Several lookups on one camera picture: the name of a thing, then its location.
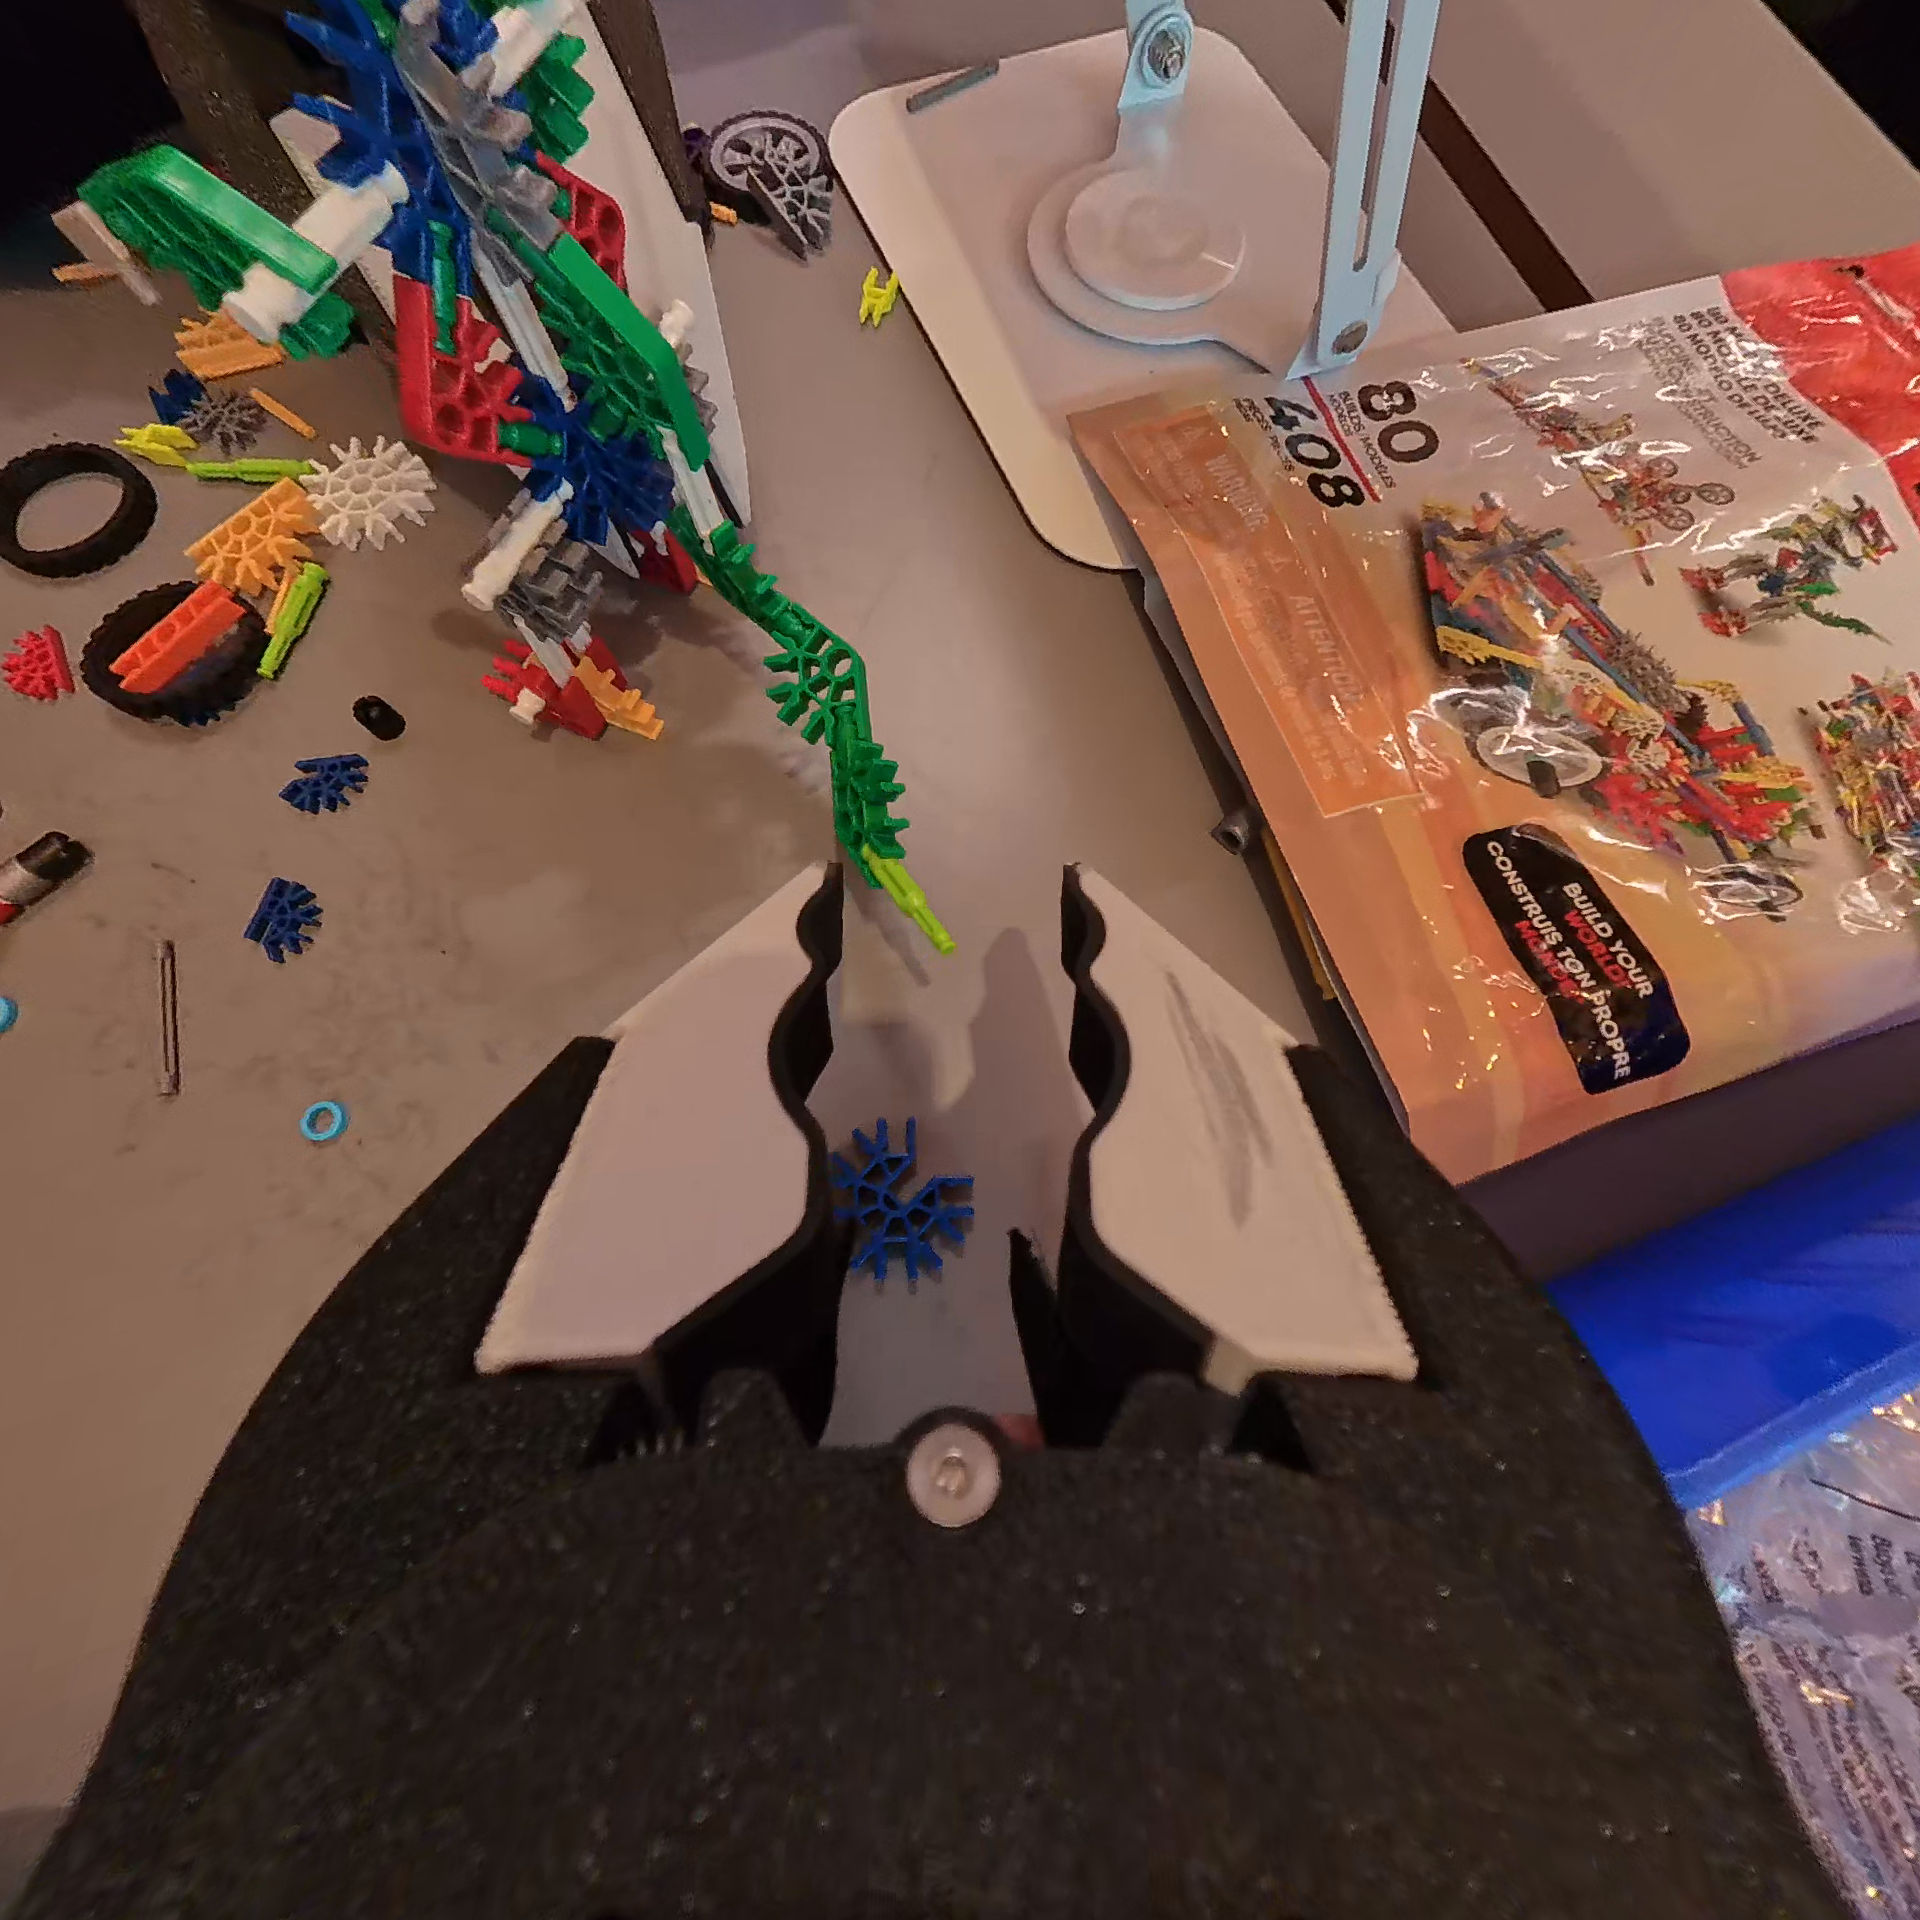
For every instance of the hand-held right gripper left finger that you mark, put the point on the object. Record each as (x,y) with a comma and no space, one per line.
(658,1182)

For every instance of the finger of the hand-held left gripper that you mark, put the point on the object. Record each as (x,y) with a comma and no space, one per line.
(683,272)
(294,147)

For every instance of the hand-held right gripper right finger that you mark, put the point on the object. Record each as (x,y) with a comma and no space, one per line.
(1247,1199)

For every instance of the multicoloured construction toy model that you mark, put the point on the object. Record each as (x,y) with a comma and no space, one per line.
(596,330)

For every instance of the lime clip connector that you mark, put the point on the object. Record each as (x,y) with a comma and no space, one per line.
(158,447)
(879,294)

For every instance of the lime green rod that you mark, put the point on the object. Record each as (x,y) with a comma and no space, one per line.
(294,617)
(251,472)

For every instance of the thin dark grey rod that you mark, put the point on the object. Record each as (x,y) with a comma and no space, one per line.
(168,1021)

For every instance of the grey connector with flat strip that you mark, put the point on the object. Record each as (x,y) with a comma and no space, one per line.
(794,208)

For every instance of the grey wheel with black tyre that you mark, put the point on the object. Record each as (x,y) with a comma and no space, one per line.
(763,147)

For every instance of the yellow half-circle connector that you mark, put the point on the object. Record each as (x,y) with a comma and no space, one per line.
(224,346)

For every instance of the large blue snowflake connector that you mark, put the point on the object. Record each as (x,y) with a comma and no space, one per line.
(901,1199)

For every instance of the small blue fan connector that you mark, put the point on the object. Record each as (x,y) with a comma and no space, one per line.
(321,787)
(178,395)
(281,917)

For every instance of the long tan rod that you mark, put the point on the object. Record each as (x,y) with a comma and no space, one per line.
(1307,933)

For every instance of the dark grey snowflake connector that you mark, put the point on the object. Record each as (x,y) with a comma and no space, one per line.
(230,422)

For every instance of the short grey rod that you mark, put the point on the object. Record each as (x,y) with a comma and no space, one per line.
(954,89)

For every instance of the white snowflake connector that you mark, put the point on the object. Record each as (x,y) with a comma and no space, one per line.
(369,491)

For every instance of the large yellow fan connector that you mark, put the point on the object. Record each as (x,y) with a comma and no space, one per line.
(255,542)

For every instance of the black rubber tyre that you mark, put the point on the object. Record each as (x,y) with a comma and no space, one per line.
(134,514)
(99,659)

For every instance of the blue plastic bin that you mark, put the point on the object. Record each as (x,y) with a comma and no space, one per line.
(1727,1304)

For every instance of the orange connector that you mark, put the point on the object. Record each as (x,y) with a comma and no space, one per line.
(174,636)

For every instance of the pale slotted stand strut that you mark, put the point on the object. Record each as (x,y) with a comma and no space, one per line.
(1371,147)
(1155,63)

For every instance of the K'nex instruction bag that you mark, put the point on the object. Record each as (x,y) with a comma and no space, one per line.
(1501,751)

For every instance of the small black connector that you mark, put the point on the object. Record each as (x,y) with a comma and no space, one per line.
(376,720)

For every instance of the small red snowflake connector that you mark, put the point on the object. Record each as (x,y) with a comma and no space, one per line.
(37,671)

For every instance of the clear plastic bag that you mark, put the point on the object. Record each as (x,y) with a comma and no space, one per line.
(1832,1647)

